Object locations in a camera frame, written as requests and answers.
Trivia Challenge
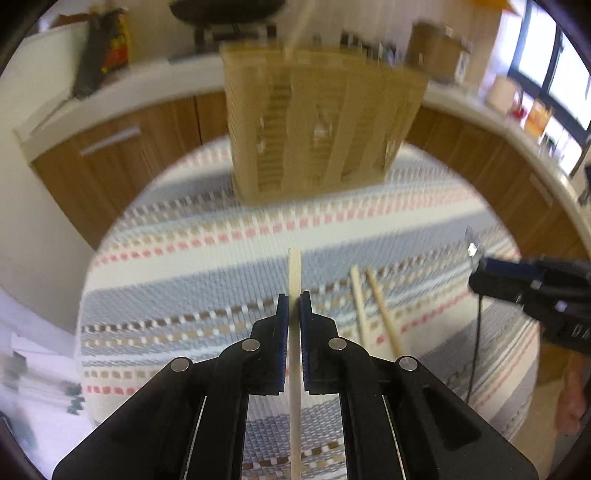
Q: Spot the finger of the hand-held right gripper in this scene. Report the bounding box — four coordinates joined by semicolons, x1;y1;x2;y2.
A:
468;271;529;304
478;257;548;280

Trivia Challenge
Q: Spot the striped woven tablecloth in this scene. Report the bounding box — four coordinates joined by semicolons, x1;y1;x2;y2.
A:
76;137;542;480

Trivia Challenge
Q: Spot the brown rice cooker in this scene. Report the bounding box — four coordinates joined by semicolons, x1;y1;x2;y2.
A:
405;20;474;85

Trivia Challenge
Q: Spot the thin black cable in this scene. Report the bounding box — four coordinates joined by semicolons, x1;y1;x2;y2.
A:
465;294;483;403

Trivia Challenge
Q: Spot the yellow container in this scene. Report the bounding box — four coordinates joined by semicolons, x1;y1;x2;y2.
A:
523;98;553;136

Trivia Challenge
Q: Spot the person's right forearm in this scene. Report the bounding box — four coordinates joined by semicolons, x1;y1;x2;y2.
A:
553;352;588;433

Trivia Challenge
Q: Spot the smartphone with lit screen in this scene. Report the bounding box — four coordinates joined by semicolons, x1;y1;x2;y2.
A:
73;8;114;100

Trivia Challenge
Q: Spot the metal cabinet handle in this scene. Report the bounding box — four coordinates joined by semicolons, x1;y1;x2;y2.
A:
78;126;142;156

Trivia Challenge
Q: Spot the black gas stove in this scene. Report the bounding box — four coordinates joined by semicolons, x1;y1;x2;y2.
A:
191;22;279;54

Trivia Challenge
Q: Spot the yellow plastic utensil basket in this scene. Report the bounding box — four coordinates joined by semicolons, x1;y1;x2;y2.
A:
219;43;430;206

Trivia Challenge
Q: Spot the black wok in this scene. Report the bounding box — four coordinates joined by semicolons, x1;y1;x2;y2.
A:
168;0;287;25

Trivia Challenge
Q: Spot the dark framed window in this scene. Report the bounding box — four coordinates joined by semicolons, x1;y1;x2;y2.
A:
507;0;591;136

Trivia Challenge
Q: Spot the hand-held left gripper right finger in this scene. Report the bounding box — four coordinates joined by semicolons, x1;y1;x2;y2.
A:
299;291;539;480

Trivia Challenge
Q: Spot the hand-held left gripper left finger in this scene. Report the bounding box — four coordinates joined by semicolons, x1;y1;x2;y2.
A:
52;294;291;480

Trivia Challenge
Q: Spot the cream electric kettle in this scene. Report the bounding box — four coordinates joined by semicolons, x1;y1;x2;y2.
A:
486;76;525;112

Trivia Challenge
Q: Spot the wooden kitchen counter cabinet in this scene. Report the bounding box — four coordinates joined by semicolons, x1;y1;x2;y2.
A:
13;59;591;261

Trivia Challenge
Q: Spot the wooden chopstick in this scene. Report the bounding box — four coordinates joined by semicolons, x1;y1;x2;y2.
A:
287;248;304;480
349;265;373;345
366;270;404;359

